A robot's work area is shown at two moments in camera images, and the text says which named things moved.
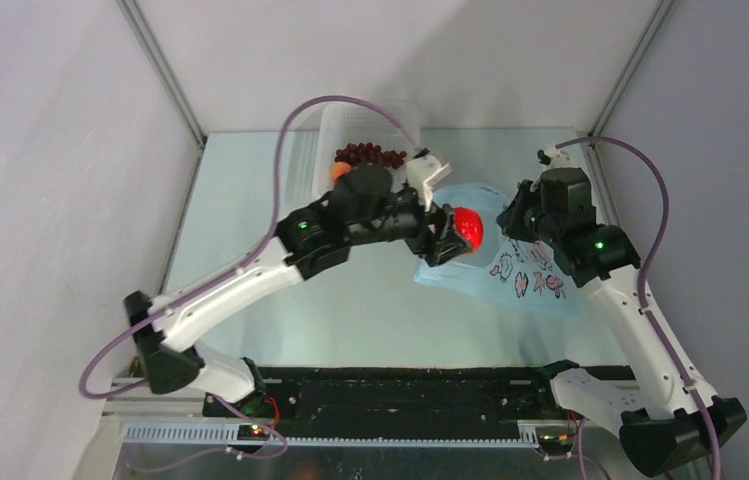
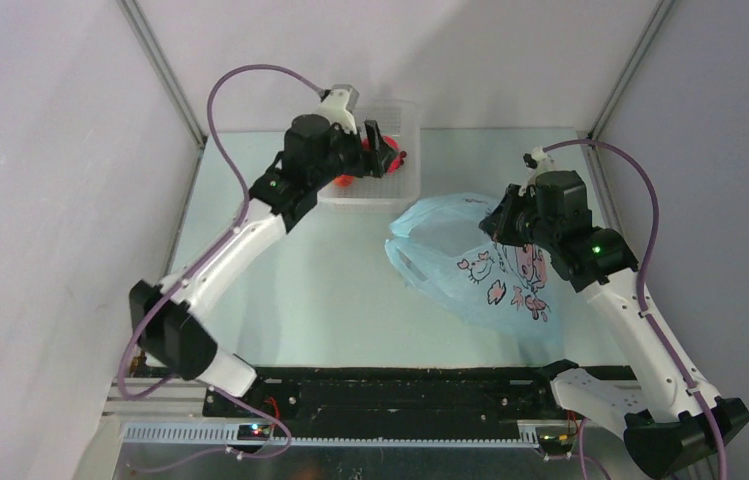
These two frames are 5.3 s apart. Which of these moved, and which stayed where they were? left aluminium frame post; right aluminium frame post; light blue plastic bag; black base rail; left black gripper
Moved: left black gripper; light blue plastic bag
Stayed: left aluminium frame post; black base rail; right aluminium frame post
